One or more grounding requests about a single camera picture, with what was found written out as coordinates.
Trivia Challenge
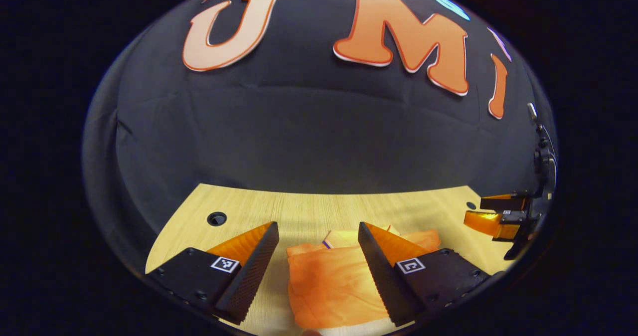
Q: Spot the orange T-shirt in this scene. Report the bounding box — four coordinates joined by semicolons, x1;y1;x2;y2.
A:
287;225;442;329

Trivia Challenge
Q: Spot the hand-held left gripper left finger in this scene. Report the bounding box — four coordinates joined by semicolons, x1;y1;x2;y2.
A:
146;221;280;325

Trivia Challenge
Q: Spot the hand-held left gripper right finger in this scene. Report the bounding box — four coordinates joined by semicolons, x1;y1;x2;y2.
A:
358;221;499;327

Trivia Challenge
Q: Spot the black backdrop cloth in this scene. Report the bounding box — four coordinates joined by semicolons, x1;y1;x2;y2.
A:
82;0;558;277

